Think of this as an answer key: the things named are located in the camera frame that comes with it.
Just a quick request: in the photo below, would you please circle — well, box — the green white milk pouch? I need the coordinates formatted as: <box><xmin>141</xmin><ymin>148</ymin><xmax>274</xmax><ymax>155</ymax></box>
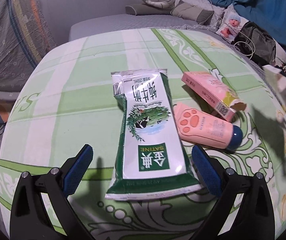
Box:
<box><xmin>105</xmin><ymin>69</ymin><xmax>200</xmax><ymax>201</ymax></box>

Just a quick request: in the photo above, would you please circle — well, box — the dark grey backpack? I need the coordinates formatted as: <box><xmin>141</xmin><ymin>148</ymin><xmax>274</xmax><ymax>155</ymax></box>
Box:
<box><xmin>233</xmin><ymin>21</ymin><xmax>276</xmax><ymax>67</ymax></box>

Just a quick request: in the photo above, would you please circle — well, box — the pink small cardboard box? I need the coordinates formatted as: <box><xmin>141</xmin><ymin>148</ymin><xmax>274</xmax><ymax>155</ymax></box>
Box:
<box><xmin>181</xmin><ymin>72</ymin><xmax>247</xmax><ymax>122</ymax></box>

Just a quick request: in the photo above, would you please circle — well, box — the baby photo cushion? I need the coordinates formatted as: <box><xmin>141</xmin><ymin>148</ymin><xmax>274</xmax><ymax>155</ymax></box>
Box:
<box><xmin>216</xmin><ymin>12</ymin><xmax>248</xmax><ymax>43</ymax></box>

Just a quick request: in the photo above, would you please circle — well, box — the white power cable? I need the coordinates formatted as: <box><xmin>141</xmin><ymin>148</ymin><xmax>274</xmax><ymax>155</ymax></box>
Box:
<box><xmin>202</xmin><ymin>0</ymin><xmax>257</xmax><ymax>61</ymax></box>

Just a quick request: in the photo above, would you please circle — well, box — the patterned hanging cloth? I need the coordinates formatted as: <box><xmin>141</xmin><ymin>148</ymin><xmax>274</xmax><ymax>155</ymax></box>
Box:
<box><xmin>0</xmin><ymin>0</ymin><xmax>57</xmax><ymax>99</ymax></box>

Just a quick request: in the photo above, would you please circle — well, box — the green white patterned table cover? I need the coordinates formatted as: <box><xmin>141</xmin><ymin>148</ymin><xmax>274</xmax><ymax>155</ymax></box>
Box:
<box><xmin>0</xmin><ymin>29</ymin><xmax>286</xmax><ymax>239</ymax></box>

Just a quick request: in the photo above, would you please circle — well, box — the pink tube with blue cap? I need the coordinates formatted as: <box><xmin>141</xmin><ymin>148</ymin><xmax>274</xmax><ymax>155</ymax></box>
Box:
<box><xmin>173</xmin><ymin>103</ymin><xmax>243</xmax><ymax>151</ymax></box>

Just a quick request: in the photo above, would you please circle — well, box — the white cushion behind backpack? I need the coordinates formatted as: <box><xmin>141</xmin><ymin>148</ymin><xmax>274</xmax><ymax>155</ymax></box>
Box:
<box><xmin>275</xmin><ymin>41</ymin><xmax>286</xmax><ymax>67</ymax></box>

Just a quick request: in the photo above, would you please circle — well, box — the grey quilted sofa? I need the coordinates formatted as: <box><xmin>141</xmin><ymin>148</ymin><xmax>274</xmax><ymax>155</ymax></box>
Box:
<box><xmin>68</xmin><ymin>0</ymin><xmax>286</xmax><ymax>91</ymax></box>

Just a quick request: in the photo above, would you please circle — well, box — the grey cylindrical bolster pillow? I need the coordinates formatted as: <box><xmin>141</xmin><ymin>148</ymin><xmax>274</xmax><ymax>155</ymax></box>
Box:
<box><xmin>125</xmin><ymin>4</ymin><xmax>171</xmax><ymax>16</ymax></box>

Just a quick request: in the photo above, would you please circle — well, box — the grey square cushion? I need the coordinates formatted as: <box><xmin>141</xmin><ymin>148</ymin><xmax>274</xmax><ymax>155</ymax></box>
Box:
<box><xmin>170</xmin><ymin>1</ymin><xmax>214</xmax><ymax>25</ymax></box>

